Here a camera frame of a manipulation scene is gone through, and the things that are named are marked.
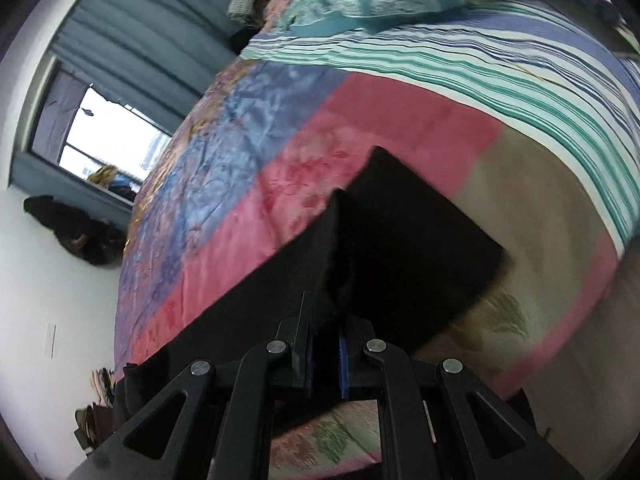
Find plush toy on windowsill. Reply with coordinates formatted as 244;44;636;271
87;165;118;190

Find blue curtain left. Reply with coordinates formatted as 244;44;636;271
30;65;90;164

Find black coat hanging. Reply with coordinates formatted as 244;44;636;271
23;195;126;266

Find black pants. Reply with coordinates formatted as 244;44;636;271
115;148;508;434

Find blue curtain right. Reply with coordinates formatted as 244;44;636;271
51;0;240;117

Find green blue striped sheet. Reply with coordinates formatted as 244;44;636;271
241;0;639;252

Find clothes pile at left edge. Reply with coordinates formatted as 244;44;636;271
74;367;115;455

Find blue curtain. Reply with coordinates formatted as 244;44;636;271
30;65;90;164
51;0;240;117

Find colourful striped satin bedspread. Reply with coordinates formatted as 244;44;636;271
90;60;624;479

